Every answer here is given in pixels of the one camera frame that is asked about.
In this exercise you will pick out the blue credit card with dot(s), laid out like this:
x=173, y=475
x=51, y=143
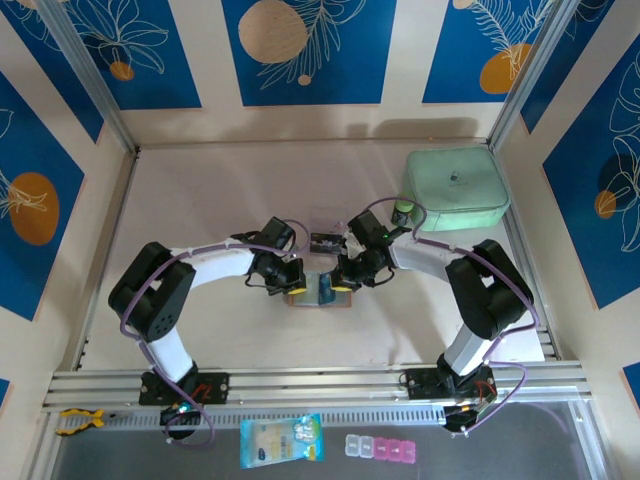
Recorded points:
x=326, y=290

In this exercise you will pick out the dark picture card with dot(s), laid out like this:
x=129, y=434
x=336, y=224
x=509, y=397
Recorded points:
x=324, y=245

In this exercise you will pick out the white VIP chip card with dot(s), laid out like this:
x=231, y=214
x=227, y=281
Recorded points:
x=325, y=226

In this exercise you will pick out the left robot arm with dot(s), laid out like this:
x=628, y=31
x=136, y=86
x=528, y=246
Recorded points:
x=220, y=267

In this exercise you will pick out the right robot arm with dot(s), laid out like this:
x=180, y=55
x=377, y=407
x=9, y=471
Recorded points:
x=425, y=260

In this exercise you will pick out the green-capped dark bottle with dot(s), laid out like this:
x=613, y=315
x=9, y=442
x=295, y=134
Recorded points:
x=401, y=212

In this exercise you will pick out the mint green zip pouch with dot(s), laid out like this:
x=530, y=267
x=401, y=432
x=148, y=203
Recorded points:
x=455, y=170

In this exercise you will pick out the blue wet wipes packet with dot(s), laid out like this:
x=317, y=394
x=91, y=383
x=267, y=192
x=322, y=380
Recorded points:
x=280, y=442

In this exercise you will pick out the white and pink pill organizer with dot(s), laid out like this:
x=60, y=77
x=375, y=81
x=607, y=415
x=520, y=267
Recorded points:
x=380, y=448

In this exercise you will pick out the black base electronics module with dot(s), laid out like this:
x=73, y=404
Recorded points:
x=172, y=417
x=457, y=419

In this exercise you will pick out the grey metal shelf panel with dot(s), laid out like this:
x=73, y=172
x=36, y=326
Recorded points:
x=125, y=460

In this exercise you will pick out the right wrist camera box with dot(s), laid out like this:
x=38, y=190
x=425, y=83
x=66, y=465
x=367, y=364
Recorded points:
x=370, y=227

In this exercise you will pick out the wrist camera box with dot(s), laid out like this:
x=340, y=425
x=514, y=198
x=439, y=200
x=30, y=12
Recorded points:
x=370, y=227
x=276, y=234

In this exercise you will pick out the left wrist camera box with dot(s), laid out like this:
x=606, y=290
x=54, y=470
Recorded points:
x=276, y=234

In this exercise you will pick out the aluminium mounting rail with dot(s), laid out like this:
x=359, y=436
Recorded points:
x=320, y=385

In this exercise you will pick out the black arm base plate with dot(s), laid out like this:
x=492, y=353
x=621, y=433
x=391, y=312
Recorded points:
x=220, y=387
x=420, y=385

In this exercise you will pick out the aluminium frame post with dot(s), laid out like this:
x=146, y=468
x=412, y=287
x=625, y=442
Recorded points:
x=91, y=75
x=527, y=75

